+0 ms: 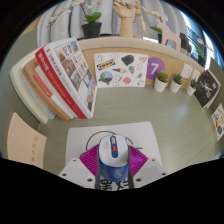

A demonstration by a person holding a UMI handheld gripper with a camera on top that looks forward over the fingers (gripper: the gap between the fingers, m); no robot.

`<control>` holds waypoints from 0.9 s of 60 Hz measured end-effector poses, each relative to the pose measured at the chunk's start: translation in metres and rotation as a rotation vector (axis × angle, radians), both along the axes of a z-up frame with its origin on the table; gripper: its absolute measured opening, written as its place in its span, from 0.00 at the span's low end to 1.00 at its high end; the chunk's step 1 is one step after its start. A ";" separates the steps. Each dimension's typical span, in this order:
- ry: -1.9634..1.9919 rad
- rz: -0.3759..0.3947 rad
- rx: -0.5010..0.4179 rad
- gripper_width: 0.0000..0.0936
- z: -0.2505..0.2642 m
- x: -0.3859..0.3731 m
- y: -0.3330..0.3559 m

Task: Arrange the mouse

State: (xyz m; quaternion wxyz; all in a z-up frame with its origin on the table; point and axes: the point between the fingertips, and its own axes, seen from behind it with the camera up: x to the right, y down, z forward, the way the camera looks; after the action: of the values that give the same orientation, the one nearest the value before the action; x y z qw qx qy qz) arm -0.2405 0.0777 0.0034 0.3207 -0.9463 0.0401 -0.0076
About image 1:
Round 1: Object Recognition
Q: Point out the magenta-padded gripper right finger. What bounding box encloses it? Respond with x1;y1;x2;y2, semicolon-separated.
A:
127;145;168;190

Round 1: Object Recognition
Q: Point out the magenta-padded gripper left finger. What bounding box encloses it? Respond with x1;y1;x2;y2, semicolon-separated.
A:
58;144;101;190

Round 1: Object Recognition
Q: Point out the blue and white computer mouse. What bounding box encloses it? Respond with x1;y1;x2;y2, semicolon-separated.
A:
97;134;130;184

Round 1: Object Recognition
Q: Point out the white mouse pad with drawing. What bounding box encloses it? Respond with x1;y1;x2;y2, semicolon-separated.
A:
64;120;163;191

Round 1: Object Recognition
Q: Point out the beige card booklet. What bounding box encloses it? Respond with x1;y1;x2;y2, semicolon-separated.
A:
6;112;48;169

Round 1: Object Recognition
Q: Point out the colourful sticker card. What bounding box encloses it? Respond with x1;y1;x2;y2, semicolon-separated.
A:
210;103;224;141

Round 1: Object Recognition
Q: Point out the small plant in white pot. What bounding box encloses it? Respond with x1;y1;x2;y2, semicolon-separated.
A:
153;70;170;93
169;73;184;94
185;77;198;97

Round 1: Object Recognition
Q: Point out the white book with red band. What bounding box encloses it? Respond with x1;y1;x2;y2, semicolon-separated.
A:
32;64;79;120

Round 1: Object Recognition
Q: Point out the tan cover book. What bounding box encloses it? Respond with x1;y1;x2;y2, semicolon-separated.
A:
21;58;73;122

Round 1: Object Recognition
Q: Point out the dark cover book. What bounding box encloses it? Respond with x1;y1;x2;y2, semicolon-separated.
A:
193;69;222;109

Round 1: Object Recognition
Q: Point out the thick white book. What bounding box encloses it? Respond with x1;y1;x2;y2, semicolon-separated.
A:
9;49;58;125

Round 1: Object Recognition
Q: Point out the red book with photo cover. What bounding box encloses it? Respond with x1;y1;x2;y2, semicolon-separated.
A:
34;37;98;120

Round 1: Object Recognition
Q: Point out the white sticker sheet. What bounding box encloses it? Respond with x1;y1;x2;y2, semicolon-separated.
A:
93;52;149;88

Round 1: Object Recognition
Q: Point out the round purple number sign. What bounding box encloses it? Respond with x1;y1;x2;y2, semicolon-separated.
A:
145;56;166;81

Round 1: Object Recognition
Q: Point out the white orchid in black pot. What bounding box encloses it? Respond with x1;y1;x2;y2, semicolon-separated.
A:
149;11;169;34
194;39;208;68
47;0;103;39

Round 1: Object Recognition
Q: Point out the black wooden horse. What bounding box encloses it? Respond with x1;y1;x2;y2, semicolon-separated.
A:
178;32;193;56

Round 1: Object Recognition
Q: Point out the pink wooden horse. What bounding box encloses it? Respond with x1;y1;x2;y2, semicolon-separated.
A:
155;22;182;52

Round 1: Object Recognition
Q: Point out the dark-framed window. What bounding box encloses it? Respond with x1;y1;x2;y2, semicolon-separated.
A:
179;9;221;64

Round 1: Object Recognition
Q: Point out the grey curtain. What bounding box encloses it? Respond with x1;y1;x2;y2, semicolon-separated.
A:
36;0;188;41

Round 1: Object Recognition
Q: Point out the wooden hand model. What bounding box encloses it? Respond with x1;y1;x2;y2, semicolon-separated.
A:
112;0;136;38

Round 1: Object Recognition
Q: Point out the white wall socket plate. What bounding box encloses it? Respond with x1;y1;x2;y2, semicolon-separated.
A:
191;68;202;82
180;63;194;80

